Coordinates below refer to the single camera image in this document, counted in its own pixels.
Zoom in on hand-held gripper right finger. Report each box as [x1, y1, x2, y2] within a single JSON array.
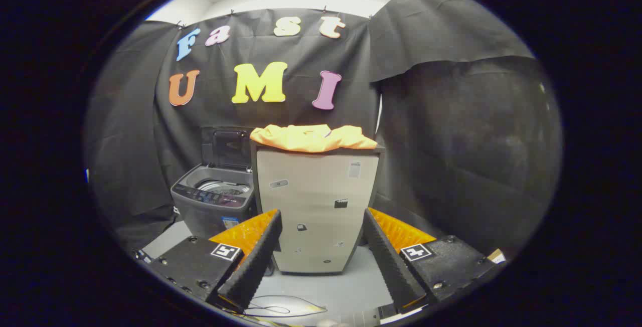
[[362, 208, 502, 315]]

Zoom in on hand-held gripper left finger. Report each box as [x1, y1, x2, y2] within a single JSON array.
[[145, 209, 283, 313]]

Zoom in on grey washing machine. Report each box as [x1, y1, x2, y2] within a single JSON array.
[[171, 163, 257, 240]]

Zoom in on dark washing machine lid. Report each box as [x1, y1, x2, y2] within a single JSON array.
[[202, 127, 252, 171]]

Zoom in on orange garment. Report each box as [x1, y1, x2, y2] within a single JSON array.
[[250, 124, 378, 153]]

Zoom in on beige cabinet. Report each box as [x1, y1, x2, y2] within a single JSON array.
[[251, 139, 386, 275]]

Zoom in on black floor cables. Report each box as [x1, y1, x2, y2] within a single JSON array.
[[241, 294, 328, 318]]

